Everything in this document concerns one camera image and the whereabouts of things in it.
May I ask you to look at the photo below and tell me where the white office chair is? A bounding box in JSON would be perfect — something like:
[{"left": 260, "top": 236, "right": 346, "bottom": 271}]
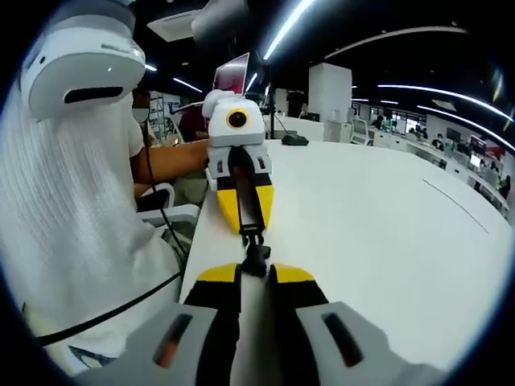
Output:
[
  {"left": 349, "top": 117, "right": 376, "bottom": 146},
  {"left": 135, "top": 182, "right": 201, "bottom": 231}
]

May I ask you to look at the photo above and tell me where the red wall screen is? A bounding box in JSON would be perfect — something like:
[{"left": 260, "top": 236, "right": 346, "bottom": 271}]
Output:
[{"left": 469, "top": 133, "right": 505, "bottom": 158}]

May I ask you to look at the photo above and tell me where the white low cabinet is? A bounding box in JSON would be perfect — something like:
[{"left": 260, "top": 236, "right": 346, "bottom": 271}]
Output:
[{"left": 323, "top": 119, "right": 352, "bottom": 143}]

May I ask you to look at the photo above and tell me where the person in white shirt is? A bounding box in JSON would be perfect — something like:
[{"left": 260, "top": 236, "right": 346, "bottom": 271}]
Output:
[{"left": 0, "top": 90, "right": 183, "bottom": 365}]

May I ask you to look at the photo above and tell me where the ceiling air conditioner vent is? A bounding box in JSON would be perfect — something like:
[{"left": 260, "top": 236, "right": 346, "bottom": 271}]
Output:
[{"left": 146, "top": 9, "right": 203, "bottom": 42}]

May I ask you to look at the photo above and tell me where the white VR headset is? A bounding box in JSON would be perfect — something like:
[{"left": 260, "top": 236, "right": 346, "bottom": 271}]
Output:
[{"left": 19, "top": 22, "right": 146, "bottom": 124}]

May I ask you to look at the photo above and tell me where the black stand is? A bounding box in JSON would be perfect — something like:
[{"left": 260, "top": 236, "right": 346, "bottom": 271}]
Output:
[{"left": 262, "top": 59, "right": 280, "bottom": 138}]

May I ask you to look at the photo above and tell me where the black plastic buckle part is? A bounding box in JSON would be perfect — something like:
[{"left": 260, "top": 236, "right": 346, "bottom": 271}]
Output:
[
  {"left": 238, "top": 224, "right": 267, "bottom": 247},
  {"left": 241, "top": 243, "right": 272, "bottom": 278}
]

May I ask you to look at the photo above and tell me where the black cable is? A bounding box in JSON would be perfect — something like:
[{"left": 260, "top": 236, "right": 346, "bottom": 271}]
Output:
[
  {"left": 35, "top": 273, "right": 183, "bottom": 347},
  {"left": 139, "top": 119, "right": 189, "bottom": 259}
]

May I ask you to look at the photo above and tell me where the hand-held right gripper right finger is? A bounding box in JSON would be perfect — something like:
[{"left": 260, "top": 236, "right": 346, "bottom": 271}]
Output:
[{"left": 267, "top": 263, "right": 448, "bottom": 386}]

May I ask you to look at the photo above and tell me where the black rounded object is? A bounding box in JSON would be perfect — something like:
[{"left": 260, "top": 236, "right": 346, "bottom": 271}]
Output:
[{"left": 281, "top": 133, "right": 311, "bottom": 147}]

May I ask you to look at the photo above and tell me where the open laptop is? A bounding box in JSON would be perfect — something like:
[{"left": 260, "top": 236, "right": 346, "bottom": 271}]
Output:
[{"left": 212, "top": 51, "right": 252, "bottom": 98}]

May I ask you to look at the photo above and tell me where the ceiling light strip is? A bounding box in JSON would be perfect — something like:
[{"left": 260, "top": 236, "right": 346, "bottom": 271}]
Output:
[
  {"left": 377, "top": 83, "right": 515, "bottom": 122},
  {"left": 262, "top": 0, "right": 315, "bottom": 60}
]

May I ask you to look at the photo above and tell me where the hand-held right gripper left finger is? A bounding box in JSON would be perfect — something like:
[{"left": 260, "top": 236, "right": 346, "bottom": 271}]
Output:
[{"left": 74, "top": 263, "right": 243, "bottom": 386}]

